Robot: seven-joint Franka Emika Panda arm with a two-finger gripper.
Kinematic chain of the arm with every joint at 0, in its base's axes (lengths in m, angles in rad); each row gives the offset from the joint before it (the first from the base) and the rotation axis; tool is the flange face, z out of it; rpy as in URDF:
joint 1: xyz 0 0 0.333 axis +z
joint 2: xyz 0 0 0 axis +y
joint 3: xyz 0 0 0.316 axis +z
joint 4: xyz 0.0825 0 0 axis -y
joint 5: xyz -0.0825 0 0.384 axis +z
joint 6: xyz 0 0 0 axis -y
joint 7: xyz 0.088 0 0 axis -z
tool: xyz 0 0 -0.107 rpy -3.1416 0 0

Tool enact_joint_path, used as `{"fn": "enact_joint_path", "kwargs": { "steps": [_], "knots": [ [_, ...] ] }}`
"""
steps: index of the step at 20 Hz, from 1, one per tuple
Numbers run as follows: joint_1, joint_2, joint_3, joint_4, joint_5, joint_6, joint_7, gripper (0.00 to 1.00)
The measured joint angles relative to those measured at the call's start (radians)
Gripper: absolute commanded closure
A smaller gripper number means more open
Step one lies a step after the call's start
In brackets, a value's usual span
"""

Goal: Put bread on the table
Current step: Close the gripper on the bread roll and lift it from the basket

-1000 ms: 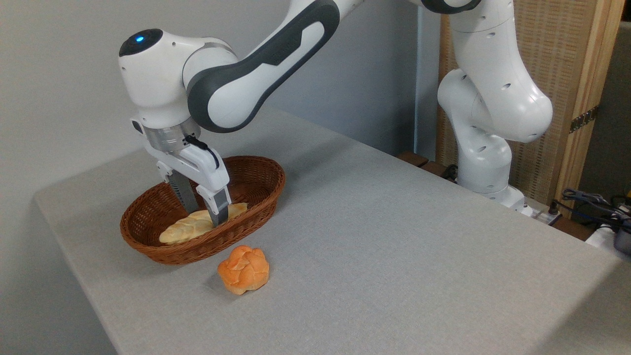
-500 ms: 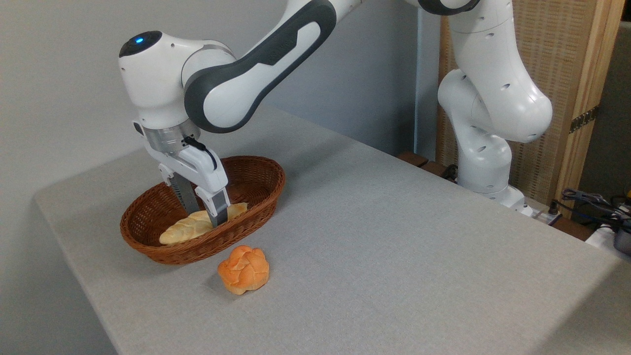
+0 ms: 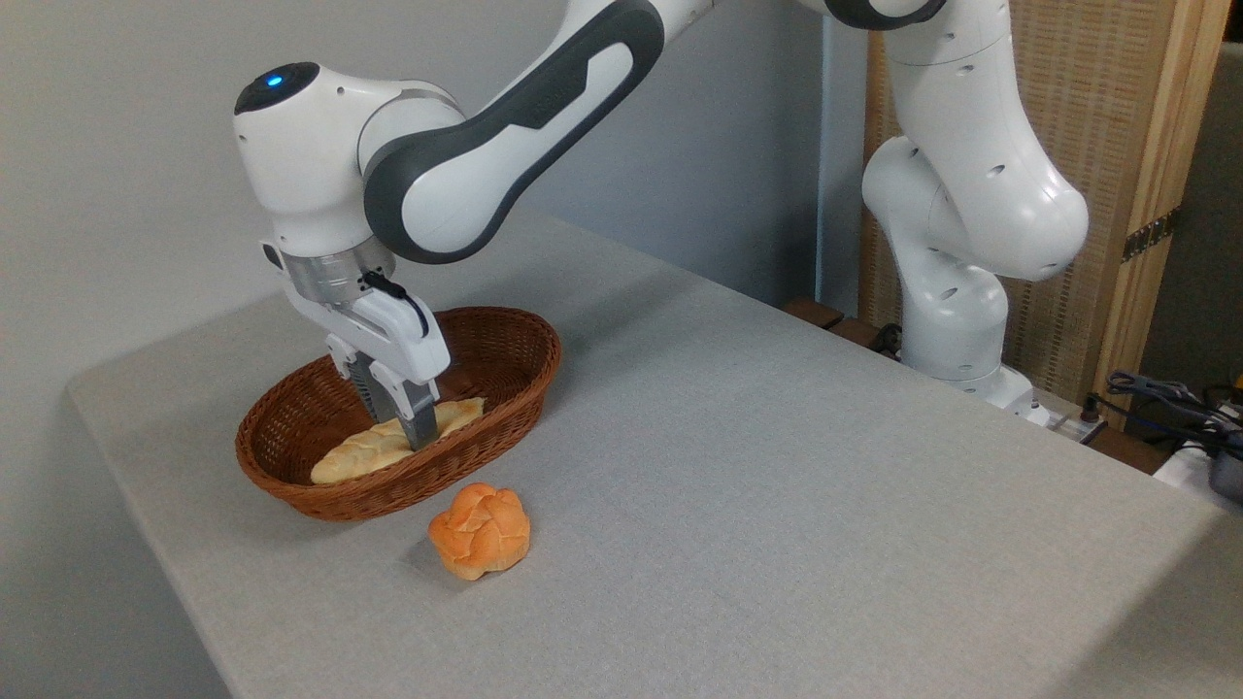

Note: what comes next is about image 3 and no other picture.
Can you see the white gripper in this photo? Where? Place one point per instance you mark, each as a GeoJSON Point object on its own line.
{"type": "Point", "coordinates": [398, 345]}

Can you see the long pale bread loaf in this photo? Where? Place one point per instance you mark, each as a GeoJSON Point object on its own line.
{"type": "Point", "coordinates": [364, 454]}

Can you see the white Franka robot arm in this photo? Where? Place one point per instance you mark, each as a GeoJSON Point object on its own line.
{"type": "Point", "coordinates": [466, 165]}

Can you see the round orange bread roll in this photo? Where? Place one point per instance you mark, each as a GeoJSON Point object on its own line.
{"type": "Point", "coordinates": [483, 536]}

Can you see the brown wicker basket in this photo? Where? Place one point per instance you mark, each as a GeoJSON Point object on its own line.
{"type": "Point", "coordinates": [311, 417]}

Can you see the wooden rattan folding screen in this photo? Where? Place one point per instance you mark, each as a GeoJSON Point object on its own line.
{"type": "Point", "coordinates": [1107, 107]}

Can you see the metal screen hinge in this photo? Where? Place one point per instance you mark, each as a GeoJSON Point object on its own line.
{"type": "Point", "coordinates": [1151, 235]}

